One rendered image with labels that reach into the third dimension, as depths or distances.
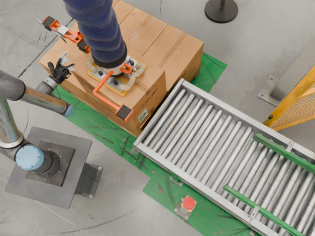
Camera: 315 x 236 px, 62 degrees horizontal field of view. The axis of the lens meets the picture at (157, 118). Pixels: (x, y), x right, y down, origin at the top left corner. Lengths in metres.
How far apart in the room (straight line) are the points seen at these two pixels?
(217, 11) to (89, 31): 2.26
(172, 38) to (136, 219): 1.72
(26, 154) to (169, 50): 1.47
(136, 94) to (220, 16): 1.90
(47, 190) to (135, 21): 1.70
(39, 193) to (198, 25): 2.48
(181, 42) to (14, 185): 1.80
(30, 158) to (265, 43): 2.66
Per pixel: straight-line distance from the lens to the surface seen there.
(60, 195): 2.01
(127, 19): 2.75
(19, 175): 2.17
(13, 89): 1.45
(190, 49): 2.49
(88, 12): 1.34
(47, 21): 2.20
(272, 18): 3.59
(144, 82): 1.88
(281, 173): 2.20
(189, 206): 1.55
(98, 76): 1.94
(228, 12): 3.49
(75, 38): 2.03
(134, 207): 2.62
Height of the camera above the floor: 2.59
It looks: 69 degrees down
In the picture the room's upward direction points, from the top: 12 degrees counter-clockwise
